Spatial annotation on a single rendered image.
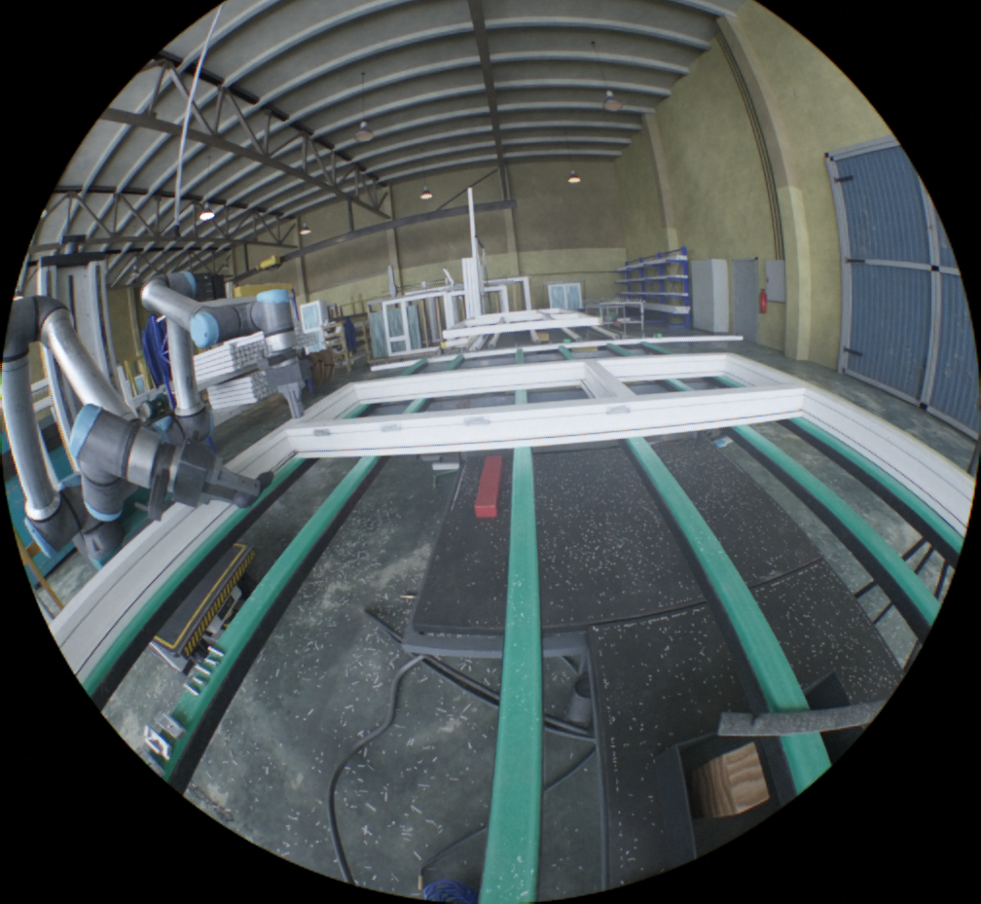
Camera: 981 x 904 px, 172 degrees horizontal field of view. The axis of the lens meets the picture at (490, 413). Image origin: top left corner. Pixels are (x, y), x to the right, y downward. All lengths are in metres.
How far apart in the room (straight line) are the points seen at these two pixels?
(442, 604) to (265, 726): 1.02
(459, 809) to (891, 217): 7.18
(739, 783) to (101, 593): 0.85
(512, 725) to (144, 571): 0.58
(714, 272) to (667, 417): 8.98
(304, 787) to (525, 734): 1.12
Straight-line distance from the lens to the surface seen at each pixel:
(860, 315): 6.80
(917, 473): 0.84
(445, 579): 0.78
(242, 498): 0.61
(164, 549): 0.68
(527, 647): 0.34
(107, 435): 0.59
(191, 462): 0.55
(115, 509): 0.72
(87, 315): 1.71
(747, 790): 0.50
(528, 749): 0.30
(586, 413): 0.67
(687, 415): 0.76
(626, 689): 0.62
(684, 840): 0.53
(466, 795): 1.18
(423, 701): 1.28
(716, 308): 9.65
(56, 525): 1.31
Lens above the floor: 1.16
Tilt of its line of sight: 20 degrees down
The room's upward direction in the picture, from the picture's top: 7 degrees counter-clockwise
